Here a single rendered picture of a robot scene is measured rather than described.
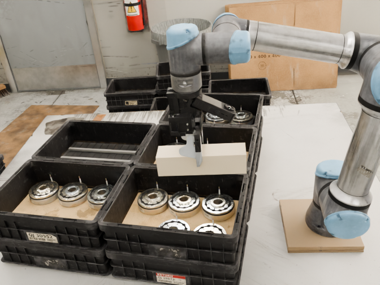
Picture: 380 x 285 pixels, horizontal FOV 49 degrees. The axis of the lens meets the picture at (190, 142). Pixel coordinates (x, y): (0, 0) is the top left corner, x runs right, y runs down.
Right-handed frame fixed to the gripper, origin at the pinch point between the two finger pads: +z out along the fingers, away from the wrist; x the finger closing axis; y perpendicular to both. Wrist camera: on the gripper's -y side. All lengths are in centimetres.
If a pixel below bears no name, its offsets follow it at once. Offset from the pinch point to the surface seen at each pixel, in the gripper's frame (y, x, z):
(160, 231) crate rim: 11.7, 11.8, 16.5
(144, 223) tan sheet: 20.0, -2.7, 26.3
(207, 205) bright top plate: -0.1, -6.7, 23.2
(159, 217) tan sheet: 15.6, -4.9, 26.3
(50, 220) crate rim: 45.1, 6.2, 16.6
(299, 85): -76, -282, 106
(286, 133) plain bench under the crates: -34, -78, 40
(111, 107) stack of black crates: 82, -183, 72
